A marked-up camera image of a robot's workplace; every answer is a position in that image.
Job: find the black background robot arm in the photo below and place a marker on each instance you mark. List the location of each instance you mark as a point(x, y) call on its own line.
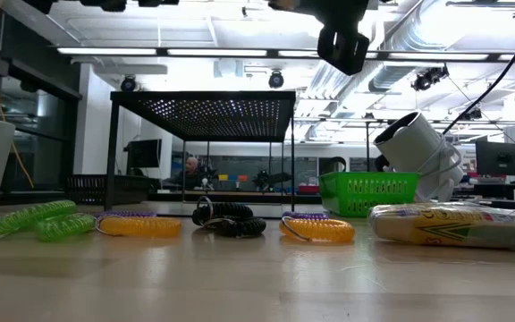
point(268, 179)

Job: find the white desk lamp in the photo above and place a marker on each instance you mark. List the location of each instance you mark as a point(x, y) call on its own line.
point(414, 147)

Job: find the black ceiling spotlight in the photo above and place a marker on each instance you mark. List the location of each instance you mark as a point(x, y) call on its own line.
point(276, 79)
point(128, 83)

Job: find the black ceiling light cluster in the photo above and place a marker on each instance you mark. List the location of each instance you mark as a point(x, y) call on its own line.
point(429, 77)

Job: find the black perforated metal shelf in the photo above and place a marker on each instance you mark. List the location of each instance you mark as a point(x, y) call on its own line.
point(204, 96)

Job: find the person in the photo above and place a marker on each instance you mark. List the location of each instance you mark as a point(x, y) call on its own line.
point(191, 166)
point(380, 162)

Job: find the red box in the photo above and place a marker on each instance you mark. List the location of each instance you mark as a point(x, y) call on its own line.
point(309, 189)

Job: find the green plastic basket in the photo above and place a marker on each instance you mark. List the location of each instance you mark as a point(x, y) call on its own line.
point(329, 197)

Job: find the black computer monitor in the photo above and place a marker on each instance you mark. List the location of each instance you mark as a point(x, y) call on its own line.
point(499, 158)
point(143, 154)

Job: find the long ceiling light bar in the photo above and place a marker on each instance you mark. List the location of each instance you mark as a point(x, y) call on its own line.
point(105, 51)

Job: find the black mesh tray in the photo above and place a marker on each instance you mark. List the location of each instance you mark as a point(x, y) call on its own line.
point(87, 190)

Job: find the silver ceiling air duct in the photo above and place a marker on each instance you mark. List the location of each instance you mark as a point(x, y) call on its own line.
point(389, 76)

